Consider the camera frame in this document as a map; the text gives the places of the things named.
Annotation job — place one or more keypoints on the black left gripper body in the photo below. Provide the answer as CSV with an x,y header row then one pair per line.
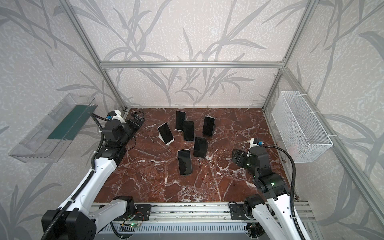
x,y
133,122

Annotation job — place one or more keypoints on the black mounting plate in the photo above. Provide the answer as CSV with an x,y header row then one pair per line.
x,y
143,212
237,211

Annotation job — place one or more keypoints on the aluminium frame enclosure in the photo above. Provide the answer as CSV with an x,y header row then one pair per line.
x,y
355,173

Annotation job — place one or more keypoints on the black smartphone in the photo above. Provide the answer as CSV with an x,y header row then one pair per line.
x,y
200,147
188,130
184,159

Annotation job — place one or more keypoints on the green circuit board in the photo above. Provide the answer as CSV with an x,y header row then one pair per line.
x,y
132,225

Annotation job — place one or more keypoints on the green-edged smartphone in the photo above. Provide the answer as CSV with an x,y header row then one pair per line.
x,y
208,126

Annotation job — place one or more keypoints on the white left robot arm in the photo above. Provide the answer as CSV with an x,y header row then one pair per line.
x,y
73,219

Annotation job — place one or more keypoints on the clear plastic wall bin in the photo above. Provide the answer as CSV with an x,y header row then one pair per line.
x,y
47,142

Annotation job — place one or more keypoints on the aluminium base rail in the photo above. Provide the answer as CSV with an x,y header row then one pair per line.
x,y
182,218

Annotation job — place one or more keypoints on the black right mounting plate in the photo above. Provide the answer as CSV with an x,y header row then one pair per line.
x,y
237,211

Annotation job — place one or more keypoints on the white wire mesh basket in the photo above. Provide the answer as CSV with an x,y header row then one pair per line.
x,y
301,131

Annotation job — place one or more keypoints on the smartphone on white stand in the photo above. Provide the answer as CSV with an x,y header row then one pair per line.
x,y
165,132

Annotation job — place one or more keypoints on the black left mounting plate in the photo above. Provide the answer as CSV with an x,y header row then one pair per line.
x,y
143,212

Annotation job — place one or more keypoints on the purple-edged smartphone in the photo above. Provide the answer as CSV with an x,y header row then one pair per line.
x,y
180,118

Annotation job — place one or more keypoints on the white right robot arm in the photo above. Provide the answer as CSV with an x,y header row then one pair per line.
x,y
274,210

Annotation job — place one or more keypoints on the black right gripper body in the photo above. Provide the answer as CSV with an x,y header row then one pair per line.
x,y
240,157

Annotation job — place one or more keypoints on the black front smartphone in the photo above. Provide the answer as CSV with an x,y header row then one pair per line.
x,y
184,159

